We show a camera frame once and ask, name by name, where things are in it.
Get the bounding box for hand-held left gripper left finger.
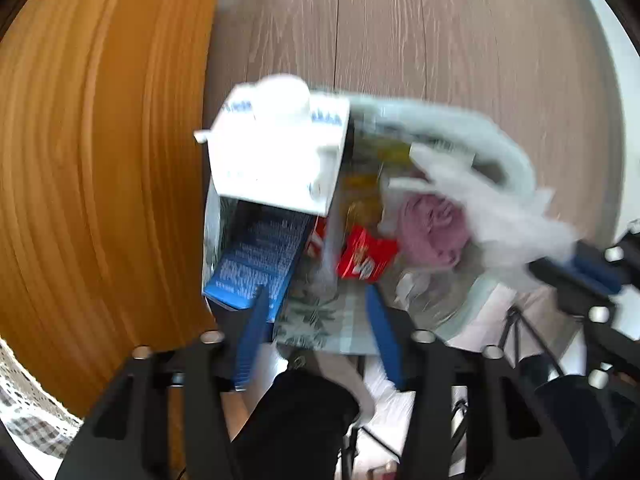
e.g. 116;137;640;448
55;285;273;480

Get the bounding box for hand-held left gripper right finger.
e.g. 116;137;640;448
365;285;586;480

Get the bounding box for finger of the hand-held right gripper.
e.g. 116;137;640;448
567;240;640;295
529;258;619;323

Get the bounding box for clear plastic bag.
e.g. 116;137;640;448
202;90;551;356

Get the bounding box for red snack wrapper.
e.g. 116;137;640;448
304;220;327;257
336;225;399;281

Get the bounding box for dark blue box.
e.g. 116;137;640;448
201;199;317;325

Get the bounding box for pink cloth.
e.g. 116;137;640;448
397;194;473;273

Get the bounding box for yellow box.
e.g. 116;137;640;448
342;135;416;226

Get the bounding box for white box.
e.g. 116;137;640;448
194;85;351;217

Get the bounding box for person's black trousers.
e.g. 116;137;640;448
232;357;640;480

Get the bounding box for checkered blanket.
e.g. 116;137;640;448
0;340;83;461

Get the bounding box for wooden bed frame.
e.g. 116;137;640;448
0;0;246;418

